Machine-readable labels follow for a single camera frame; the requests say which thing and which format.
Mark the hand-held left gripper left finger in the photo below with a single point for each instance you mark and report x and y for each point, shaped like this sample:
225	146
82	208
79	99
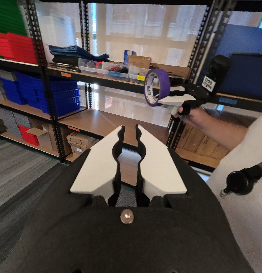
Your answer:
99	168

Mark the clear plastic tray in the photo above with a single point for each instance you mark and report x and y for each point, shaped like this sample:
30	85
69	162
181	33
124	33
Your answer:
105	70

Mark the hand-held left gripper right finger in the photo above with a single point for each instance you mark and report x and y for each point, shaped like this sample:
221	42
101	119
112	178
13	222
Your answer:
161	168

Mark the stack of red bins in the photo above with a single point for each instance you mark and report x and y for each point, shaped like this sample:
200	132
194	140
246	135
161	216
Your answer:
15	47

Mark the open cardboard box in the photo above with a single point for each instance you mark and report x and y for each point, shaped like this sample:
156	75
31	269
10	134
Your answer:
43	136

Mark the stack of green bins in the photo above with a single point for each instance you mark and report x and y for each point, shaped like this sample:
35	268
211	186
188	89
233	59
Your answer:
9	17

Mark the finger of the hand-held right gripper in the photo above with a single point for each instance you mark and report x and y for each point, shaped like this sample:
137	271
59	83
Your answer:
175	88
178	100

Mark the pile of dark blue trays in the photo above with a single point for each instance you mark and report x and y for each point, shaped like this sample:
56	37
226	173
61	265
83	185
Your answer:
75	53

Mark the black badge reel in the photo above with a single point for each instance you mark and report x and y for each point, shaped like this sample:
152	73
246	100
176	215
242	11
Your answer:
240	181

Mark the person's right hand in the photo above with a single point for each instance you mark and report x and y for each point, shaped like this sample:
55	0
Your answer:
197	118

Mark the stack of grey bins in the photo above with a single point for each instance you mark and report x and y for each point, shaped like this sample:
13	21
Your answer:
13	121

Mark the small blue white box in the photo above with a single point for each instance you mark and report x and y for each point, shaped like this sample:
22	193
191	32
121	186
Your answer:
129	56

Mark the large brown cardboard box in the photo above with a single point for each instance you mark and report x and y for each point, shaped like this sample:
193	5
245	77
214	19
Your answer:
203	147

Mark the white shirt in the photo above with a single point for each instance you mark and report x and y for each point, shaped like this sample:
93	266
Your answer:
250	222

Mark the taped cardboard box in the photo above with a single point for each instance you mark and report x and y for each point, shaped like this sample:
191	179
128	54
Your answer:
79	140

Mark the red bin pile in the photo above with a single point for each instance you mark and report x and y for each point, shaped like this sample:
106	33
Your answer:
28	135

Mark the small cardboard box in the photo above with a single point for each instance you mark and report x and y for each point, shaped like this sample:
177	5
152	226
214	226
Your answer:
139	61

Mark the storage rack with bins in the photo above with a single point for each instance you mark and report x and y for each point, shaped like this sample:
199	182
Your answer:
41	72

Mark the dark blue panel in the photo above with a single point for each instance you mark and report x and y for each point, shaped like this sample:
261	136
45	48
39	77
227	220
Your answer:
246	64

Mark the stack of blue bins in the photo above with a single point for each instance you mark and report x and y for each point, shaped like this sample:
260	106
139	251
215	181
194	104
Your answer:
54	96

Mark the purple tape roll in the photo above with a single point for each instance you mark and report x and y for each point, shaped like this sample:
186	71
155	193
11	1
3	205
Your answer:
163	79

